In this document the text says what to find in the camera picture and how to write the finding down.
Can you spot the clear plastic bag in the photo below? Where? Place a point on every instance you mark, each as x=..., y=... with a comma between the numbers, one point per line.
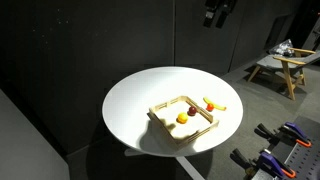
x=282, y=47

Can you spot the black perforated metal board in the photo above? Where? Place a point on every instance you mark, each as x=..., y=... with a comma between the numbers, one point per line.
x=305, y=156

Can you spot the purple orange spring clamp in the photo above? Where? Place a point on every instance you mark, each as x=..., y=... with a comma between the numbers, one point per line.
x=295, y=131
x=271, y=161

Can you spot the yellow banana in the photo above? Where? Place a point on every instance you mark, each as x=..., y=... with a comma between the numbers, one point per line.
x=217, y=105

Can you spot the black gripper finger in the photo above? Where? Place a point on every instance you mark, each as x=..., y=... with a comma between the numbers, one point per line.
x=225, y=13
x=210, y=15

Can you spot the wooden slatted tray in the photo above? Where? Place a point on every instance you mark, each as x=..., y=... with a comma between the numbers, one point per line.
x=186, y=136

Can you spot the yellow-orange round fruit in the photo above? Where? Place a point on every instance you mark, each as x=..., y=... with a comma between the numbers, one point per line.
x=182, y=117

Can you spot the dark red round fruit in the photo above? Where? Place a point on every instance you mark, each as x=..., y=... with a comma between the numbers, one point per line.
x=192, y=111

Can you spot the small orange-red fruit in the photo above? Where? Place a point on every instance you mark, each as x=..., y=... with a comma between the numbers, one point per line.
x=210, y=107

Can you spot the wooden armchair with grey seat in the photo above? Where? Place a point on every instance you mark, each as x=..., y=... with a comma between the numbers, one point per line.
x=286, y=63

